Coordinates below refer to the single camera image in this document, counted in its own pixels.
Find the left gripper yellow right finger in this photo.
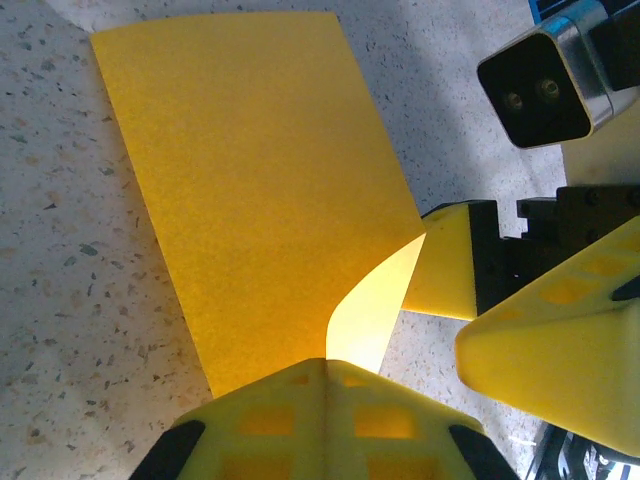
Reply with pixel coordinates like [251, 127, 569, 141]
[324, 357, 521, 480]

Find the right wrist camera box silver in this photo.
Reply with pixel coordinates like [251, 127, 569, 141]
[476, 4, 639, 150]

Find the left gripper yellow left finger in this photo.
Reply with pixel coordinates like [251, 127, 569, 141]
[130, 357, 329, 480]

